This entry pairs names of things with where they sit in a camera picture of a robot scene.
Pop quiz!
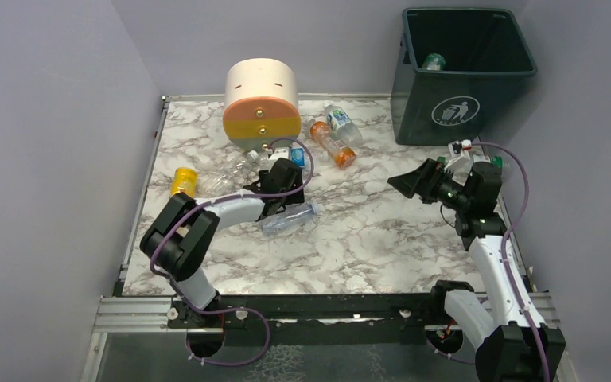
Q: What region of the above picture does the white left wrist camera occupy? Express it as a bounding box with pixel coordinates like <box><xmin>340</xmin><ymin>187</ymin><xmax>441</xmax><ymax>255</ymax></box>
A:
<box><xmin>262</xmin><ymin>147</ymin><xmax>291</xmax><ymax>164</ymax></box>

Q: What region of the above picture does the clear bottle blue label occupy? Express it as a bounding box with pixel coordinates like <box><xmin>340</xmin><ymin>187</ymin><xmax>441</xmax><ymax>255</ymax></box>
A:
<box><xmin>246</xmin><ymin>148</ymin><xmax>306</xmax><ymax>170</ymax></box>

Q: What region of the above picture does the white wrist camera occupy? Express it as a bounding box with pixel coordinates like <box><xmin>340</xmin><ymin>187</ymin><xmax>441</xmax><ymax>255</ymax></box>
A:
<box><xmin>445</xmin><ymin>139</ymin><xmax>473</xmax><ymax>175</ymax></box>
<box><xmin>262</xmin><ymin>147</ymin><xmax>291</xmax><ymax>164</ymax></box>

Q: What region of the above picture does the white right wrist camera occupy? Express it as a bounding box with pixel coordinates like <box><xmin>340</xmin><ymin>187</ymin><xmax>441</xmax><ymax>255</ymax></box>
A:
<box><xmin>445</xmin><ymin>139</ymin><xmax>473</xmax><ymax>175</ymax></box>

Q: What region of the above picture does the crushed clear bottle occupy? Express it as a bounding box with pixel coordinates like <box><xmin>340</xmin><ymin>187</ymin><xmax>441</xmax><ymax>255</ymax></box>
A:
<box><xmin>200</xmin><ymin>157</ymin><xmax>255</xmax><ymax>196</ymax></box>

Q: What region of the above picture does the clear bottle green-white label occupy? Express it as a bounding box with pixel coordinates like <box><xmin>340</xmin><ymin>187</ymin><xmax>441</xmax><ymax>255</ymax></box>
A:
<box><xmin>325</xmin><ymin>105</ymin><xmax>363</xmax><ymax>146</ymax></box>

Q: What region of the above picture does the green tea bottle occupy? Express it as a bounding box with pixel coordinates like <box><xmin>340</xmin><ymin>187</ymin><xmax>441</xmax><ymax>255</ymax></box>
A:
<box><xmin>421</xmin><ymin>53</ymin><xmax>446</xmax><ymax>71</ymax></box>

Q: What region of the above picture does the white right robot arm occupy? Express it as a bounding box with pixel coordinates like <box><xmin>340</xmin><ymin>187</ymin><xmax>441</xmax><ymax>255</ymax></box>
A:
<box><xmin>387</xmin><ymin>159</ymin><xmax>566</xmax><ymax>381</ymax></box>

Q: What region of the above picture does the dark green trash bin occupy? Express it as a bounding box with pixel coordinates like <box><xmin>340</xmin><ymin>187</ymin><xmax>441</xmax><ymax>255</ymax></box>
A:
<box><xmin>390</xmin><ymin>7</ymin><xmax>537</xmax><ymax>146</ymax></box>

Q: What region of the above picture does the black front mounting rail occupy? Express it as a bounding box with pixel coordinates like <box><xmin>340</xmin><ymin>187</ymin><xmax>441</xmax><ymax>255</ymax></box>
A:
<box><xmin>166</xmin><ymin>293</ymin><xmax>464</xmax><ymax>351</ymax></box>

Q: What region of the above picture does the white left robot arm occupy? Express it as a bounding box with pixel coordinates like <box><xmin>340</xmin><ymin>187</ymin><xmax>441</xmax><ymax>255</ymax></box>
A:
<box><xmin>139</xmin><ymin>158</ymin><xmax>305</xmax><ymax>313</ymax></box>

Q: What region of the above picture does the round pastel drawer cabinet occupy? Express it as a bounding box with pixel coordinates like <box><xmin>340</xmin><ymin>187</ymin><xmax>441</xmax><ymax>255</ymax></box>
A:
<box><xmin>222</xmin><ymin>58</ymin><xmax>302</xmax><ymax>151</ymax></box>

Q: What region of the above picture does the clear bottle purple label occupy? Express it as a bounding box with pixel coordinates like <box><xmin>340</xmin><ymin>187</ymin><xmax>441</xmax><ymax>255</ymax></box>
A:
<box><xmin>259</xmin><ymin>201</ymin><xmax>321</xmax><ymax>236</ymax></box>

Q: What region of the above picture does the yellow drink bottle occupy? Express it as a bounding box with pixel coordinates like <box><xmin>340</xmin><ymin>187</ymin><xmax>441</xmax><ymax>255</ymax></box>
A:
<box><xmin>170</xmin><ymin>167</ymin><xmax>198</xmax><ymax>197</ymax></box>

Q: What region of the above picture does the orange juice bottle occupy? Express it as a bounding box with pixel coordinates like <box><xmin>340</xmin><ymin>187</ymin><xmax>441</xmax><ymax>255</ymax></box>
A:
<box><xmin>308</xmin><ymin>119</ymin><xmax>356</xmax><ymax>170</ymax></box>

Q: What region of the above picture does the clear bottle green cap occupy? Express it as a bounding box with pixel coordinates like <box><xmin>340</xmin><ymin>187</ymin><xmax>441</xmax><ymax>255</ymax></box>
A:
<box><xmin>437</xmin><ymin>153</ymin><xmax>510</xmax><ymax>175</ymax></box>

